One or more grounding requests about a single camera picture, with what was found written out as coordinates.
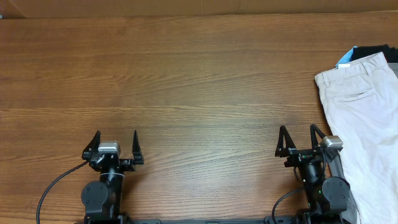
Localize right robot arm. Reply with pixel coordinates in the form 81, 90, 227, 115
271, 124, 350, 224

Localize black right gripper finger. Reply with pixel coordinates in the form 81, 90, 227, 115
310, 124, 326, 150
275, 125, 296, 156

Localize beige shorts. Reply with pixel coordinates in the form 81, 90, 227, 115
315, 52, 397, 223

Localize light blue garment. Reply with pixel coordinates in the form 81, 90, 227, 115
335, 46, 357, 68

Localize black garment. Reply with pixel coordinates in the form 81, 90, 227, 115
351, 44, 397, 63

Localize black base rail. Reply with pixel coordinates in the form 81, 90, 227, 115
74, 215, 312, 224

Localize grey shorts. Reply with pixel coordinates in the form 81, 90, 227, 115
328, 62, 398, 224

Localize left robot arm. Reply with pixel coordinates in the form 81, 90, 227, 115
81, 131, 144, 224

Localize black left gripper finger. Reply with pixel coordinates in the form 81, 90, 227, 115
83, 130, 101, 153
132, 130, 142, 161

